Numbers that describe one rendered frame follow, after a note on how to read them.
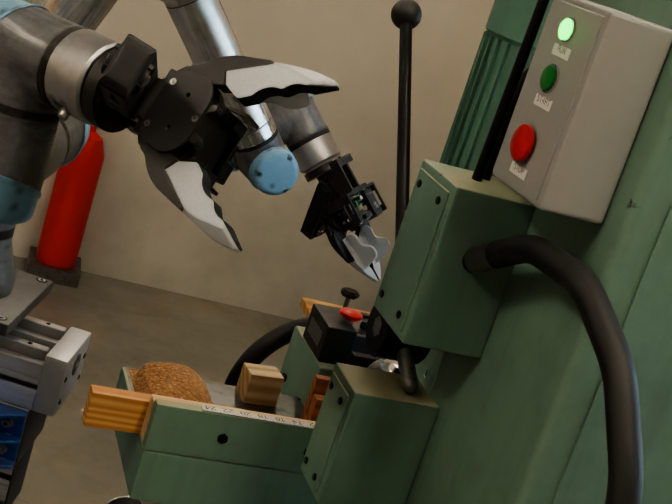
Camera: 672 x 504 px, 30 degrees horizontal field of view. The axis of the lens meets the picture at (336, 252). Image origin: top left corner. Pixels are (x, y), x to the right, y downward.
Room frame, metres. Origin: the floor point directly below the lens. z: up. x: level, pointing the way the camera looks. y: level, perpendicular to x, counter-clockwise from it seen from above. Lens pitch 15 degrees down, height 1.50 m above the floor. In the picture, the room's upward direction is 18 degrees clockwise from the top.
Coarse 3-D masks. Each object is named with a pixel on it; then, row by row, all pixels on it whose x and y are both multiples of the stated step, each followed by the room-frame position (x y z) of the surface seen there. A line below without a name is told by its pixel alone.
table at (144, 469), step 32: (128, 384) 1.35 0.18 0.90; (224, 384) 1.44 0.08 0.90; (288, 416) 1.40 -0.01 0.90; (128, 448) 1.26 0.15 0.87; (128, 480) 1.22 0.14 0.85; (160, 480) 1.21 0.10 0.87; (192, 480) 1.22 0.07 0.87; (224, 480) 1.23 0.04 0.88; (256, 480) 1.25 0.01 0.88; (288, 480) 1.26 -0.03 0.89
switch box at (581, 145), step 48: (576, 0) 1.01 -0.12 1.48; (576, 48) 0.98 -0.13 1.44; (624, 48) 0.96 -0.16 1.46; (528, 96) 1.03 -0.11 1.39; (576, 96) 0.96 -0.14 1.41; (624, 96) 0.97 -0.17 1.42; (576, 144) 0.96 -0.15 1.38; (624, 144) 0.97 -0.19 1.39; (528, 192) 0.97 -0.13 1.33; (576, 192) 0.96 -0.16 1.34
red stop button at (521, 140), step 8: (520, 128) 1.00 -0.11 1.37; (528, 128) 0.99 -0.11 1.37; (512, 136) 1.01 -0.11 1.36; (520, 136) 0.99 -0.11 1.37; (528, 136) 0.99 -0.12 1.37; (512, 144) 1.00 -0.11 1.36; (520, 144) 0.99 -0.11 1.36; (528, 144) 0.98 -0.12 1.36; (512, 152) 1.00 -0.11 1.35; (520, 152) 0.99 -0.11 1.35; (528, 152) 0.98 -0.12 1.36; (520, 160) 0.99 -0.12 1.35
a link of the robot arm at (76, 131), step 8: (72, 120) 1.20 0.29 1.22; (64, 128) 1.16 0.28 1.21; (72, 128) 1.19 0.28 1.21; (80, 128) 1.21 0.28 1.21; (88, 128) 1.25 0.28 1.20; (72, 136) 1.18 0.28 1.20; (80, 136) 1.21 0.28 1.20; (88, 136) 1.25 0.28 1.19; (72, 144) 1.18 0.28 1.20; (80, 144) 1.22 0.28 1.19; (72, 152) 1.19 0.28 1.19; (64, 160) 1.17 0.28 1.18; (72, 160) 1.22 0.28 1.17
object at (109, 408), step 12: (96, 396) 1.21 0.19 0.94; (108, 396) 1.22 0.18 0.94; (120, 396) 1.22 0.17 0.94; (132, 396) 1.23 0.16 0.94; (144, 396) 1.24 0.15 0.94; (84, 408) 1.23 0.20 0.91; (96, 408) 1.21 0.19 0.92; (108, 408) 1.22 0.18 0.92; (120, 408) 1.22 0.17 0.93; (132, 408) 1.23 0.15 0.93; (144, 408) 1.23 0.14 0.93; (84, 420) 1.21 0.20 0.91; (96, 420) 1.21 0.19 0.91; (108, 420) 1.22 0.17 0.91; (120, 420) 1.22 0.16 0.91; (132, 420) 1.23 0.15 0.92; (132, 432) 1.23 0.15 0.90
